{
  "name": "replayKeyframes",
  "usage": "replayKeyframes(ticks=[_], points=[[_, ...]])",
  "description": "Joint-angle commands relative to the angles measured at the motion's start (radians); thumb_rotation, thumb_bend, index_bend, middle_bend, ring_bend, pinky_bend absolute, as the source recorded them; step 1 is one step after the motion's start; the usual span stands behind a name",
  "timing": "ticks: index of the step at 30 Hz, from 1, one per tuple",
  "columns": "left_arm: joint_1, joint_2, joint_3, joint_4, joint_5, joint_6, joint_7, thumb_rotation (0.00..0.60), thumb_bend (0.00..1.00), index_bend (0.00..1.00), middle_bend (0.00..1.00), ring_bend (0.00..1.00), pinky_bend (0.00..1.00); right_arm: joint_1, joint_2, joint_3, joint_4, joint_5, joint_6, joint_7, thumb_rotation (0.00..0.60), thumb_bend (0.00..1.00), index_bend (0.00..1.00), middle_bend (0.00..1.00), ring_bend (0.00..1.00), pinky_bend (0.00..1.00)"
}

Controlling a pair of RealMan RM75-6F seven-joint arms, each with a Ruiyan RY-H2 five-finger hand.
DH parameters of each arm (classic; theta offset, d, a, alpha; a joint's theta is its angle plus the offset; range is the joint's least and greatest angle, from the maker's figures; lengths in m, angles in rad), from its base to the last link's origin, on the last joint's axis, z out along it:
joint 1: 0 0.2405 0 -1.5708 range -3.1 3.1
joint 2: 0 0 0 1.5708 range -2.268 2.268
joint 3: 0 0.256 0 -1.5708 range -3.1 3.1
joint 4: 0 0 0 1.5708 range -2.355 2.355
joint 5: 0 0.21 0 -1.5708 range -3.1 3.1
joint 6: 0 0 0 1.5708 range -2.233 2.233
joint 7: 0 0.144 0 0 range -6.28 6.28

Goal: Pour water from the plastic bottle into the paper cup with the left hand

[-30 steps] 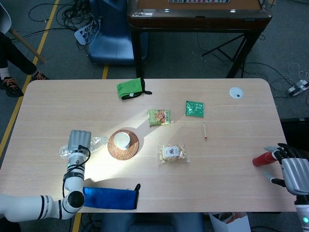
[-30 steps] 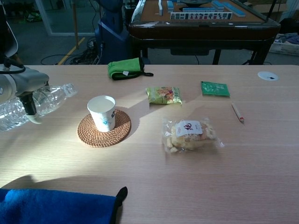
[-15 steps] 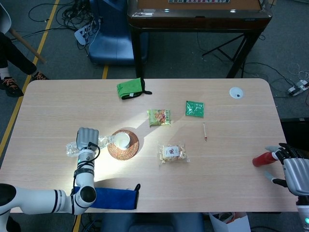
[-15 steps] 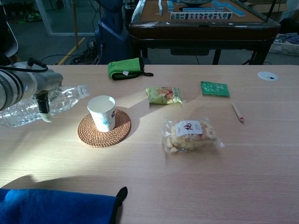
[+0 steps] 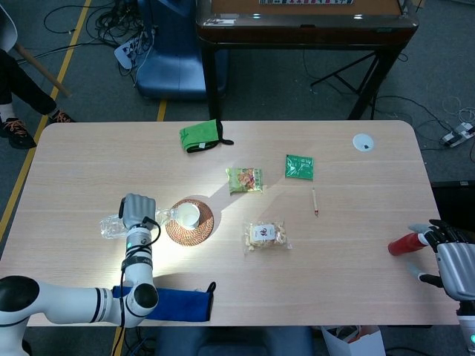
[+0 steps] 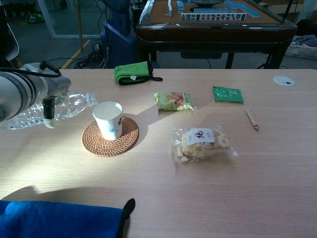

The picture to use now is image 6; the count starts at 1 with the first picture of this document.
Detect green cloth black trim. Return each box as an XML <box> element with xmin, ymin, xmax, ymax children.
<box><xmin>113</xmin><ymin>61</ymin><xmax>163</xmax><ymax>86</ymax></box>

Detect blue cloth black trim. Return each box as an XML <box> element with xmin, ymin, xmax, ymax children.
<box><xmin>0</xmin><ymin>198</ymin><xmax>136</xmax><ymax>238</ymax></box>

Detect white round cable grommet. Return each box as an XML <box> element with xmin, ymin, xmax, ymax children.
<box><xmin>273</xmin><ymin>75</ymin><xmax>297</xmax><ymax>87</ymax></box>

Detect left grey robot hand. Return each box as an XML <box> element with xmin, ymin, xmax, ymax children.
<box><xmin>41</xmin><ymin>73</ymin><xmax>72</xmax><ymax>129</ymax></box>

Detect round woven rattan coaster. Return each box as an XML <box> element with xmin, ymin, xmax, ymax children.
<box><xmin>81</xmin><ymin>116</ymin><xmax>140</xmax><ymax>157</ymax></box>

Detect light green snack packet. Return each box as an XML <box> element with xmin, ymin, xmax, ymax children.
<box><xmin>154</xmin><ymin>91</ymin><xmax>194</xmax><ymax>112</ymax></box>

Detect clear snack bag white label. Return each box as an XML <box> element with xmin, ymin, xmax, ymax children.
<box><xmin>171</xmin><ymin>124</ymin><xmax>238</xmax><ymax>164</ymax></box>

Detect white paper cup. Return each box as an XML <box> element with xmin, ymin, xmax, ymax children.
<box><xmin>92</xmin><ymin>101</ymin><xmax>124</xmax><ymax>141</ymax></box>

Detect long blue-backed mahjong tile row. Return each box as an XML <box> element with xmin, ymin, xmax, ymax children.
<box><xmin>224</xmin><ymin>0</ymin><xmax>262</xmax><ymax>18</ymax></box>

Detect green plastic bag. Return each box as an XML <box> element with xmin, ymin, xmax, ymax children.
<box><xmin>21</xmin><ymin>12</ymin><xmax>46</xmax><ymax>25</ymax></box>

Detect blue machine base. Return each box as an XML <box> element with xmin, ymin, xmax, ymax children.
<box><xmin>100</xmin><ymin>0</ymin><xmax>160</xmax><ymax>69</ymax></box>

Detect face-up mahjong tile row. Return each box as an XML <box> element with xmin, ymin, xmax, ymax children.
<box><xmin>180</xmin><ymin>12</ymin><xmax>247</xmax><ymax>22</ymax></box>

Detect transparent plastic water bottle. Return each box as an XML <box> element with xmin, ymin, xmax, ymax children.
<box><xmin>0</xmin><ymin>92</ymin><xmax>99</xmax><ymax>131</ymax></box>

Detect dark wood mahjong table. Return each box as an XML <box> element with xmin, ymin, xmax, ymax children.
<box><xmin>136</xmin><ymin>0</ymin><xmax>298</xmax><ymax>69</ymax></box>

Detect black tripod stand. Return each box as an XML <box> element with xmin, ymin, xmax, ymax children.
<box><xmin>256</xmin><ymin>0</ymin><xmax>293</xmax><ymax>69</ymax></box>

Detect white plastic crate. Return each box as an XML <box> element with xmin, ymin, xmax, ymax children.
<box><xmin>284</xmin><ymin>41</ymin><xmax>317</xmax><ymax>60</ymax></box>

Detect thin wooden pole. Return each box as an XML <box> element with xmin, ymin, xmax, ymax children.
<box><xmin>75</xmin><ymin>0</ymin><xmax>84</xmax><ymax>52</ymax></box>

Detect short blue-backed mahjong tile row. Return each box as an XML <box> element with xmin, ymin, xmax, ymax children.
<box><xmin>193</xmin><ymin>7</ymin><xmax>225</xmax><ymax>13</ymax></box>

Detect small wooden stick red tip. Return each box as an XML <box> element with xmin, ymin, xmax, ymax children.
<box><xmin>245</xmin><ymin>109</ymin><xmax>260</xmax><ymax>131</ymax></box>

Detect black cable tangle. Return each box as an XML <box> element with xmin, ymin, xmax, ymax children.
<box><xmin>74</xmin><ymin>39</ymin><xmax>107</xmax><ymax>69</ymax></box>

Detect dark green sachet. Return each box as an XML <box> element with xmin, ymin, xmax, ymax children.
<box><xmin>212</xmin><ymin>86</ymin><xmax>245</xmax><ymax>104</ymax></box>

